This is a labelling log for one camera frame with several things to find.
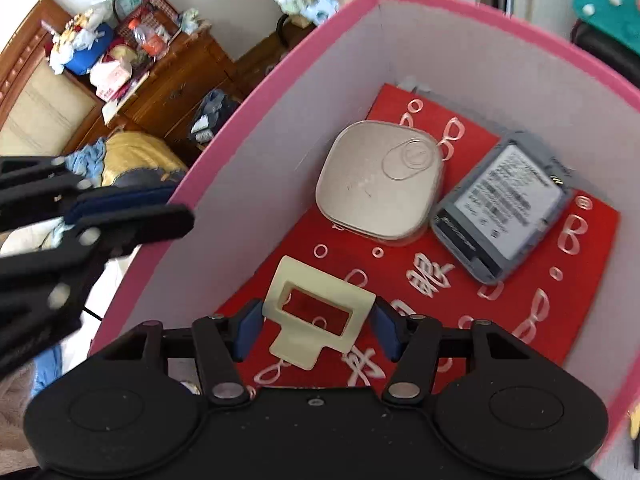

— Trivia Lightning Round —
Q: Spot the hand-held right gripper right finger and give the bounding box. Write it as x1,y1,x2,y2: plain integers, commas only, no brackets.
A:
372,296,540,405

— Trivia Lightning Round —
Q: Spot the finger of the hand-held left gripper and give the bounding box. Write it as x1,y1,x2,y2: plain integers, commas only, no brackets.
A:
0,203,196,378
0,156,177,233

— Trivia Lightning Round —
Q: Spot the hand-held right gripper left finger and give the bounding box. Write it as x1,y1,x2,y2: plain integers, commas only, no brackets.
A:
102,299,264,407

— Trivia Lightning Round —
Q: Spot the cream plastic hair claw clip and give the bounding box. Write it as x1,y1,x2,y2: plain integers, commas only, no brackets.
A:
254,255,377,372

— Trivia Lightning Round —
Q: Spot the pink cardboard box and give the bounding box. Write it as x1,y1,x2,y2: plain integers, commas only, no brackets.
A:
87,0,640,476

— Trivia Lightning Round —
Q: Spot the yellow pillow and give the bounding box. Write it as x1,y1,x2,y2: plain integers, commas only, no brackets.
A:
100,132,188,191

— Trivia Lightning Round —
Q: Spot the light blue cloth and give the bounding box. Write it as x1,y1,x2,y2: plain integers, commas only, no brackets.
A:
65,140,108,186

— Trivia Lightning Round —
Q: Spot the wooden dresser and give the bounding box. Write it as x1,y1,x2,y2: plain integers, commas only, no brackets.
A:
100,25,241,161

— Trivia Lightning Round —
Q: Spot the small pink carton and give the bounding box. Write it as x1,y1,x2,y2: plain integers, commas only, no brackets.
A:
90,55,133,101

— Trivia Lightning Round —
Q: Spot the blue and white cloth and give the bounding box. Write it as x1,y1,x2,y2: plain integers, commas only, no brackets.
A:
192,89,241,146

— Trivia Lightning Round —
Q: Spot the blue bag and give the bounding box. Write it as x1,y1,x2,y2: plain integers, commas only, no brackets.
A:
65,22,116,76

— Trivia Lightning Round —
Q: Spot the beige square device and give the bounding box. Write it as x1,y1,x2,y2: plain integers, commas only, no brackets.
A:
315,120,446,247

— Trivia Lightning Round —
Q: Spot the clear bottle with orange cap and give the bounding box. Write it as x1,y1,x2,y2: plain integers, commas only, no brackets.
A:
127,17,168,58

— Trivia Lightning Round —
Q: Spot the beige fleece blanket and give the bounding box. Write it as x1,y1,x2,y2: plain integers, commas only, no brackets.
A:
0,360,41,461

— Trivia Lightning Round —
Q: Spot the black suitcase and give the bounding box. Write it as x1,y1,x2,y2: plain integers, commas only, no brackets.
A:
570,20,640,83

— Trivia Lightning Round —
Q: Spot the teal felt bag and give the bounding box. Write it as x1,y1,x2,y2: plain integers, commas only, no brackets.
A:
572,0,640,56

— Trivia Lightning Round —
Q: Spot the red wire basket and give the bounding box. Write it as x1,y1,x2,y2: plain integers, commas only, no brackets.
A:
112,0,183,61

